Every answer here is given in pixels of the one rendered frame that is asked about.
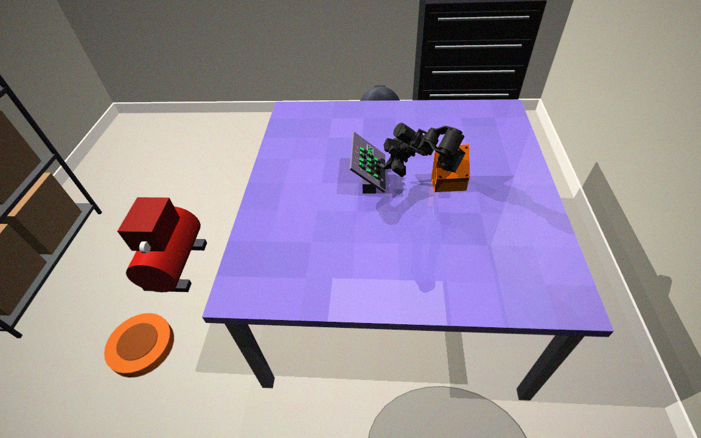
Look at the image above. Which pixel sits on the dark grey switch panel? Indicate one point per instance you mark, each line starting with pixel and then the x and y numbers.
pixel 368 162

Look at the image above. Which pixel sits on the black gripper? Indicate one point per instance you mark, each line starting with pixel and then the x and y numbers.
pixel 396 164

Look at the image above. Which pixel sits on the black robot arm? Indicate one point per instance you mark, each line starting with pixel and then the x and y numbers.
pixel 450 153

